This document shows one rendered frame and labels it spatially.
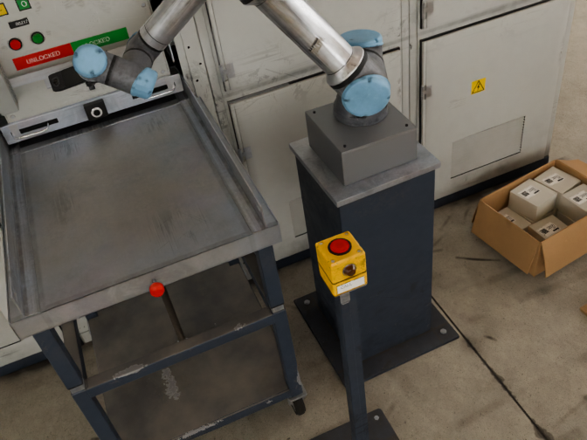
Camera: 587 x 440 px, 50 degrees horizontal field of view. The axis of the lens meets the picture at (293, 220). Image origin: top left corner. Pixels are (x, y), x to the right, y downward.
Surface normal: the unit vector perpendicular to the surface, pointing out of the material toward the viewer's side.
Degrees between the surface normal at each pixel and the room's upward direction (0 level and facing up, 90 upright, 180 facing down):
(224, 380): 0
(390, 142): 90
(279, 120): 90
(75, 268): 0
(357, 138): 3
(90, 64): 60
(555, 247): 69
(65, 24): 90
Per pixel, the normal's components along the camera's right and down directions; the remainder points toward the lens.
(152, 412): -0.13, -0.74
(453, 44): 0.38, 0.58
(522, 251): -0.86, 0.24
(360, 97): 0.10, 0.74
